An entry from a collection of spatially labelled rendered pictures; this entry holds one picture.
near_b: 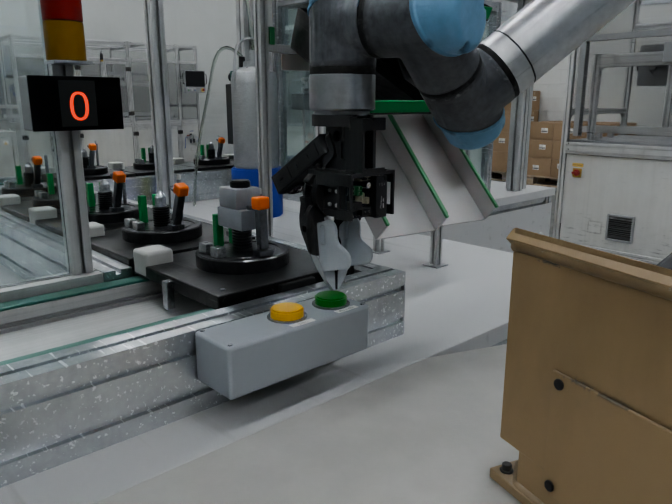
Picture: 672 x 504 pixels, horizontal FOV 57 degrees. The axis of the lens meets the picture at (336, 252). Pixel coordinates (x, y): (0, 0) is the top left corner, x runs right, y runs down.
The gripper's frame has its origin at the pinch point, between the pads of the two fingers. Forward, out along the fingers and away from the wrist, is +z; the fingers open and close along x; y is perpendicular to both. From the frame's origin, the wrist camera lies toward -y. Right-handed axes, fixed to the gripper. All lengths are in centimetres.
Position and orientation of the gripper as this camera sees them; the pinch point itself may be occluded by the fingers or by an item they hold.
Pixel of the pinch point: (330, 278)
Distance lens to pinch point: 76.5
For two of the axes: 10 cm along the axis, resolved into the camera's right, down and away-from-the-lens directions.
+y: 6.8, 1.8, -7.1
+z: 0.0, 9.7, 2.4
